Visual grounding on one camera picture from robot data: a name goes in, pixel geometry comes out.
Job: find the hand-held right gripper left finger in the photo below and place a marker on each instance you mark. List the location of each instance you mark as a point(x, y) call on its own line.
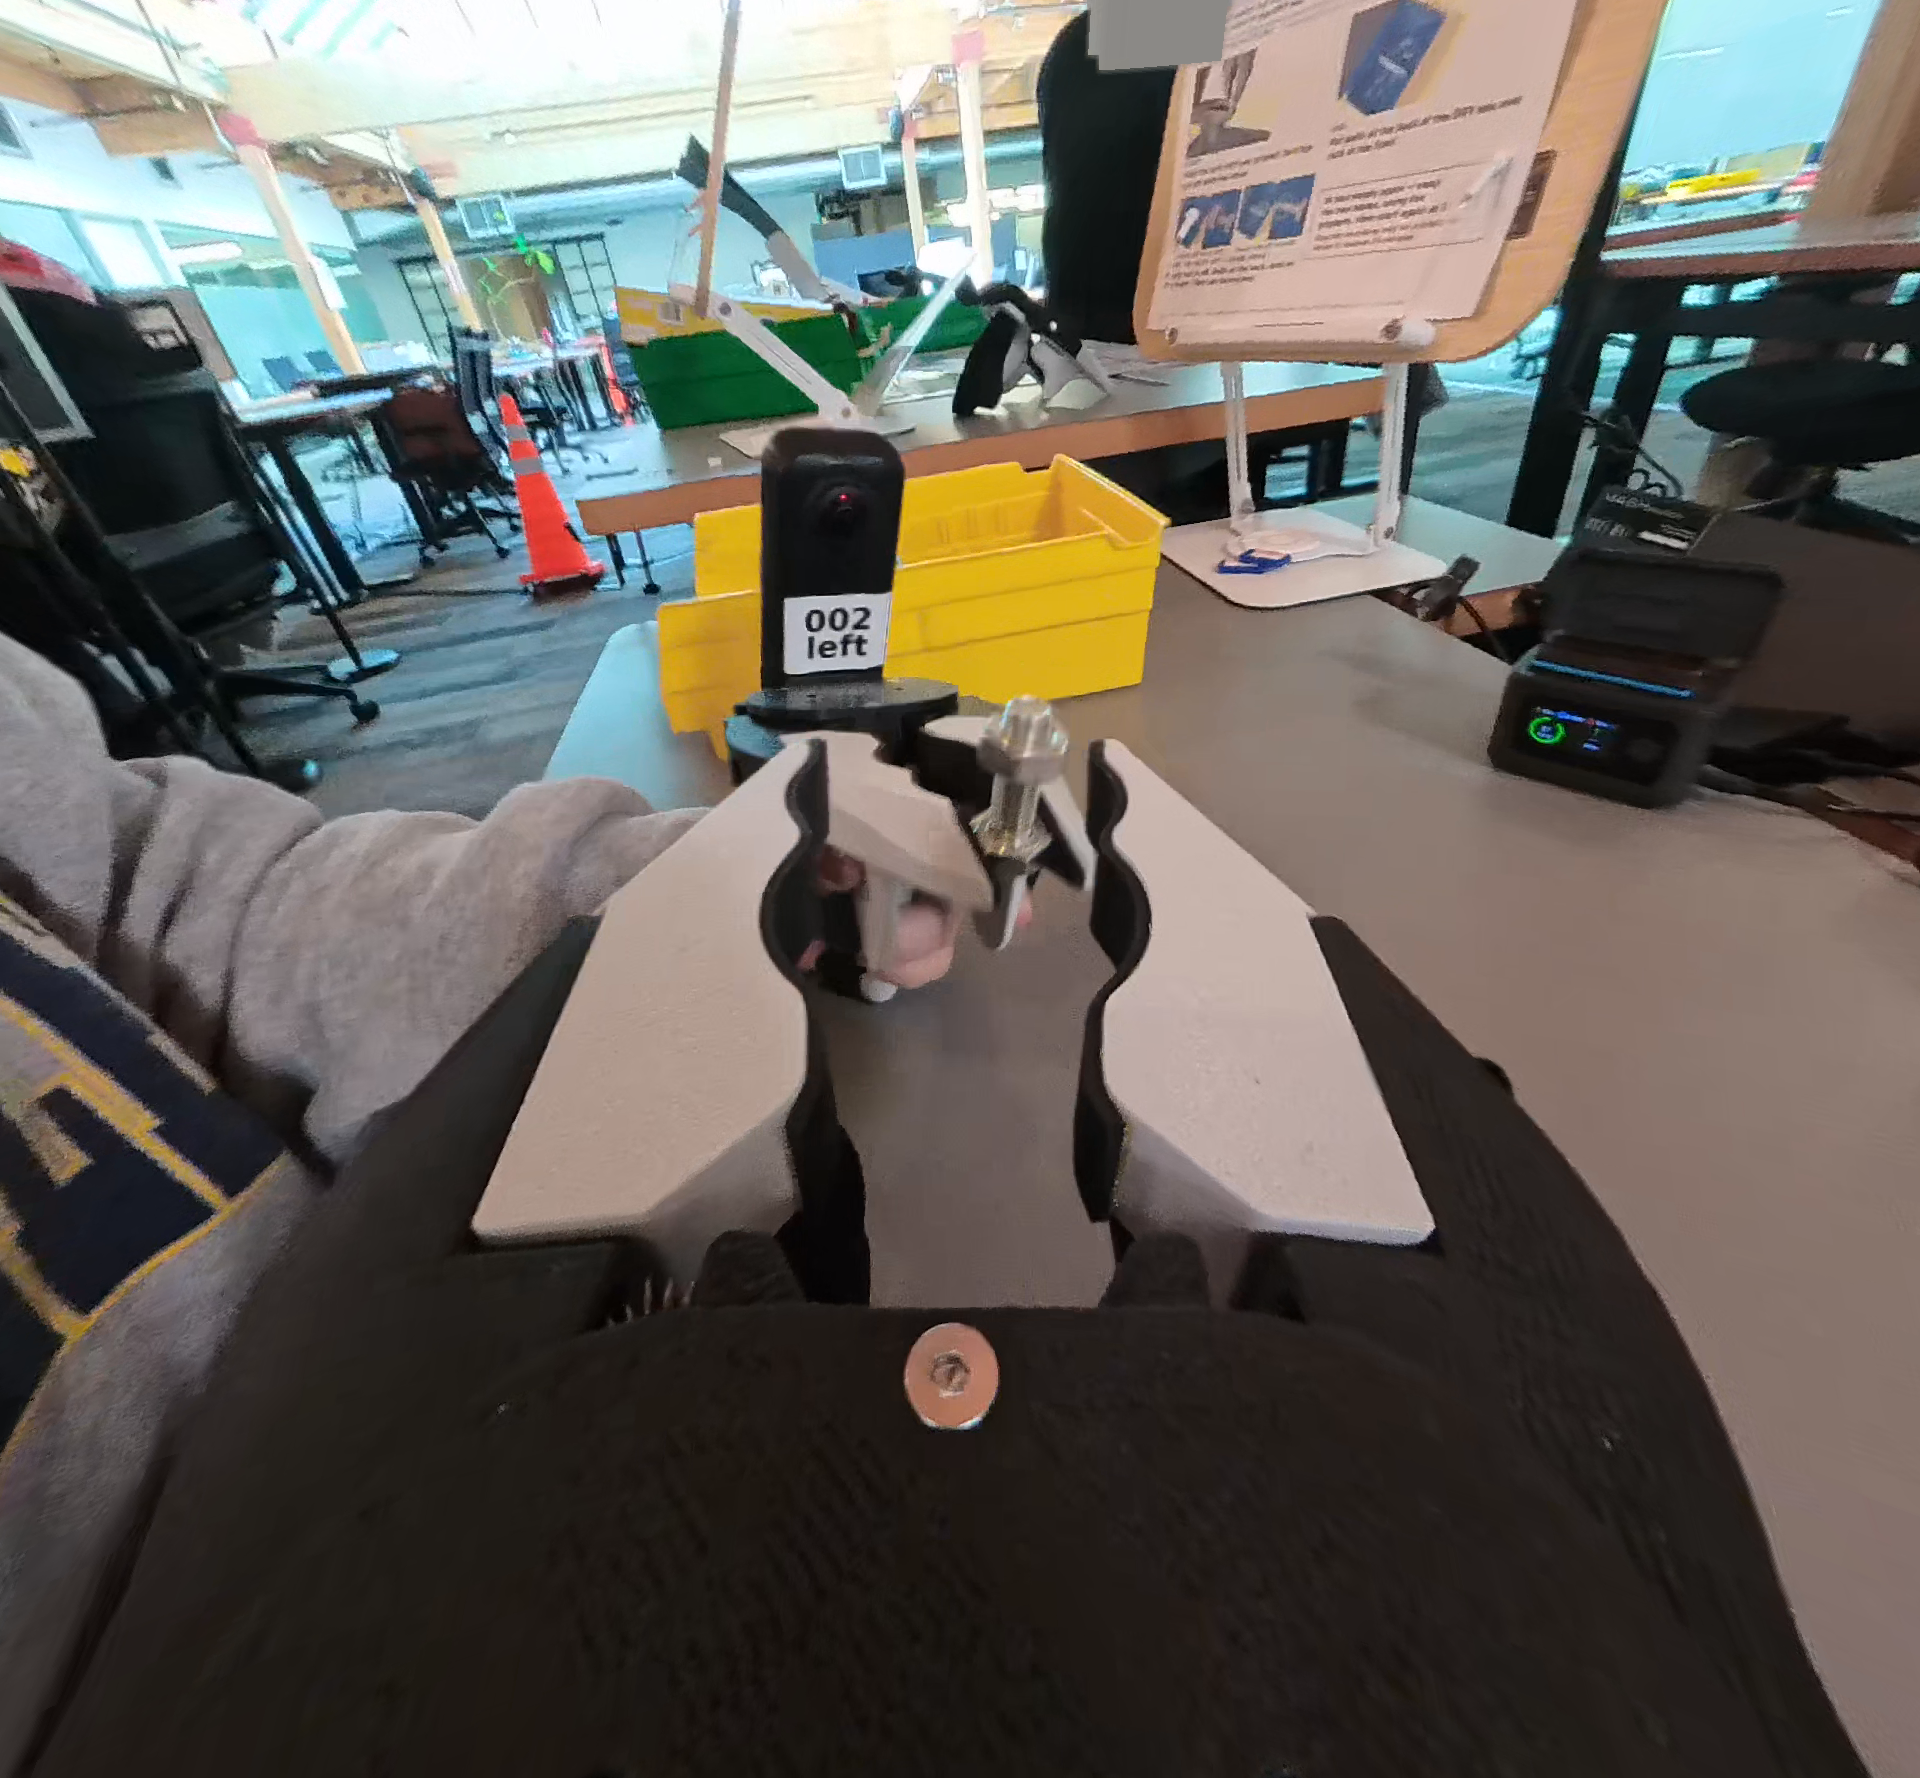
point(660, 1043)

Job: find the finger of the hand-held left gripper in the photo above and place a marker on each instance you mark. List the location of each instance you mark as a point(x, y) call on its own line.
point(1012, 908)
point(909, 825)

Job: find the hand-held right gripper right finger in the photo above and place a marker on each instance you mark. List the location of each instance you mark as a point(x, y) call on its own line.
point(1261, 1057)

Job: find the steel hex nut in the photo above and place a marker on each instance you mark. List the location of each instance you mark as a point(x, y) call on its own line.
point(1004, 836)

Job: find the steel bolt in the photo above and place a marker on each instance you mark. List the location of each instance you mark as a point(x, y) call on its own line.
point(1026, 728)

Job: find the person's left forearm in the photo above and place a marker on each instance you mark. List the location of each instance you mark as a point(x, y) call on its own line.
point(376, 894)

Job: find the person's left hand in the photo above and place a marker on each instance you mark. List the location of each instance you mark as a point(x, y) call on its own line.
point(923, 953)

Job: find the yellow plastic bin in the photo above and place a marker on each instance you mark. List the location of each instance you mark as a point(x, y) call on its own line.
point(1021, 564)

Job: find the white board stand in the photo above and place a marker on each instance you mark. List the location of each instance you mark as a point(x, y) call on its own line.
point(810, 434)

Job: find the orange traffic cone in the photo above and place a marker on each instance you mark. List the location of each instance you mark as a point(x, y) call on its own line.
point(548, 519)

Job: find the green plastic bin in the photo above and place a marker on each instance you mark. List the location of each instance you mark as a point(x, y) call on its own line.
point(750, 376)

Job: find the black and white tool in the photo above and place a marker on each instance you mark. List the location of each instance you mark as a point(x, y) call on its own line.
point(991, 361)

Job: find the long wooden table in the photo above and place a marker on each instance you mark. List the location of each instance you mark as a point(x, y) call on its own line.
point(1139, 416)

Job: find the blue and white clip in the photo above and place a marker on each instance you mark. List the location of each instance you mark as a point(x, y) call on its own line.
point(1266, 556)

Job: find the black charger case with screen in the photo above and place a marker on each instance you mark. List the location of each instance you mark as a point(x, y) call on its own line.
point(1590, 744)

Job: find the black office chair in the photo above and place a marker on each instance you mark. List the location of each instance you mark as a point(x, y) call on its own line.
point(165, 487)
point(434, 442)

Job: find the person's grey sweatshirt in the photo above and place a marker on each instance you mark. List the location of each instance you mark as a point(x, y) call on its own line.
point(91, 1133)

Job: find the small black box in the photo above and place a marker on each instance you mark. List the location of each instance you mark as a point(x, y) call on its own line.
point(1641, 523)

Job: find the wooden instruction board stand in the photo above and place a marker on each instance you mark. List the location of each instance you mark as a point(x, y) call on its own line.
point(1351, 83)

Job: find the black stool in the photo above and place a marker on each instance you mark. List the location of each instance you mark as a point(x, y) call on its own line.
point(1799, 406)

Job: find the desk with black legs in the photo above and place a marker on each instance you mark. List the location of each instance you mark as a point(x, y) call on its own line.
point(1725, 251)

